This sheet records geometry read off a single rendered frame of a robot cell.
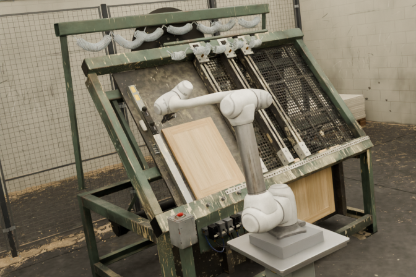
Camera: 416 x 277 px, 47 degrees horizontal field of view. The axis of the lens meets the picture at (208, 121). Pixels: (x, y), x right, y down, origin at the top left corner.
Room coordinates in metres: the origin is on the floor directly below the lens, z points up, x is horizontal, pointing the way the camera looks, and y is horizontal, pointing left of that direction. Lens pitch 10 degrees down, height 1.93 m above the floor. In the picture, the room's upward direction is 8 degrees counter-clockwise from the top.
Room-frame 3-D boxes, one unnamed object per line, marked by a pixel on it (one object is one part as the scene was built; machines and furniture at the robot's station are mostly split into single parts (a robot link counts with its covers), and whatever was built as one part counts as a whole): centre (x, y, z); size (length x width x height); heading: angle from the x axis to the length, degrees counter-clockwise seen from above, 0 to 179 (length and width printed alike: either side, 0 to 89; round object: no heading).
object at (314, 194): (3.79, -0.66, 0.52); 0.90 x 0.02 x 0.55; 126
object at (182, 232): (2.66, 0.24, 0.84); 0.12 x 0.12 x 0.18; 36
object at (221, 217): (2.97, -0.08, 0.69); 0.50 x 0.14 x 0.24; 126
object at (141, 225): (3.96, -0.10, 0.41); 2.20 x 1.38 x 0.83; 126
